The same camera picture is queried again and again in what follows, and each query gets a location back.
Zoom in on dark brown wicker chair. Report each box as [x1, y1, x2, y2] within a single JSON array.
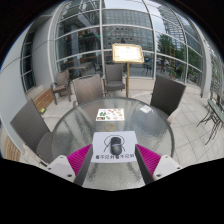
[[149, 74, 187, 125]]

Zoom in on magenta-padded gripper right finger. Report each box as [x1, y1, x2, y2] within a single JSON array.
[[134, 143, 183, 186]]

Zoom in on wooden slat bench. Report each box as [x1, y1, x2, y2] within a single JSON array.
[[0, 126, 22, 163], [32, 88, 55, 115]]

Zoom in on dark grey wicker chair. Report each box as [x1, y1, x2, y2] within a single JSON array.
[[9, 98, 55, 165]]

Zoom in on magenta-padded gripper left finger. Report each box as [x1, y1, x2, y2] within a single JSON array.
[[45, 143, 94, 187]]

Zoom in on black computer mouse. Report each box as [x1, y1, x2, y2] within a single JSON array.
[[109, 136, 123, 156]]

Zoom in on beige wicker chair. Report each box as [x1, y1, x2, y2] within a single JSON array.
[[71, 73, 105, 108]]

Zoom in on gold menu sign stand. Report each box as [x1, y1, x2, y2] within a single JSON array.
[[111, 42, 145, 98]]

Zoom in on green-topped metal table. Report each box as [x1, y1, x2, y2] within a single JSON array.
[[196, 98, 224, 146]]

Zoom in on grey wicker armchair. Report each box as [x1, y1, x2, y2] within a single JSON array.
[[103, 63, 127, 98]]

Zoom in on brown wicker armchair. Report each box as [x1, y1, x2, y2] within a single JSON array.
[[50, 69, 72, 105]]

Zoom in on round tan ring coaster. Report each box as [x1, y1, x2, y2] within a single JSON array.
[[103, 122, 117, 132]]

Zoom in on laminated picture menu card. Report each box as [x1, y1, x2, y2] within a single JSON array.
[[95, 108, 125, 122]]

